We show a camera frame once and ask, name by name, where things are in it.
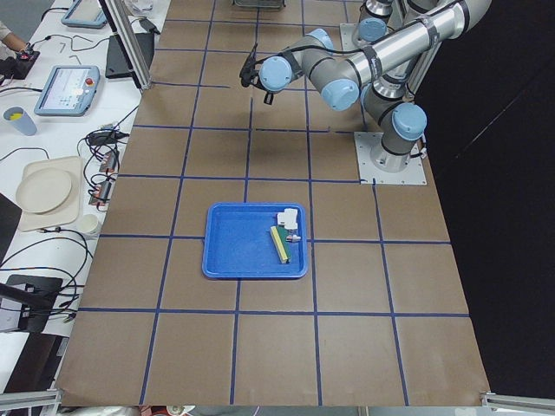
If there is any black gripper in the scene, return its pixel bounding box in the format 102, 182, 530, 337
239, 42, 260, 88

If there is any black laptop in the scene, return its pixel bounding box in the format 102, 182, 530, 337
105, 30, 155, 81

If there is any yellow green sponge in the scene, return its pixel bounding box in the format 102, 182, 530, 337
270, 225, 291, 263

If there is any blue plastic tray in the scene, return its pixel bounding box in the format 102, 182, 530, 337
202, 202, 308, 280

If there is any teach pendant far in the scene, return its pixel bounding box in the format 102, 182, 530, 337
61, 0, 107, 29

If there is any teach pendant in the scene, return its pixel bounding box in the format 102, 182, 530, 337
34, 65, 101, 116
61, 0, 107, 29

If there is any teach pendant near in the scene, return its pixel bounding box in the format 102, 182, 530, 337
34, 65, 101, 116

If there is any white paper cup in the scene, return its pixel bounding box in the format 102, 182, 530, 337
76, 214, 102, 237

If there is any beige tray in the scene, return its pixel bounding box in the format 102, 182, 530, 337
15, 156, 82, 231

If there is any light blue cup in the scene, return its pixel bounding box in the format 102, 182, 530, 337
3, 107, 37, 136

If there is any beige plate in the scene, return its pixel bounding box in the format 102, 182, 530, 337
16, 168, 72, 213

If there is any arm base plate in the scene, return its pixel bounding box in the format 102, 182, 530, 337
339, 23, 369, 51
354, 132, 427, 185

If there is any aluminium frame post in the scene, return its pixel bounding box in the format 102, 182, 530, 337
99, 0, 152, 91

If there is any white red electrical switch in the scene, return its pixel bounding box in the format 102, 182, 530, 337
277, 208, 301, 243

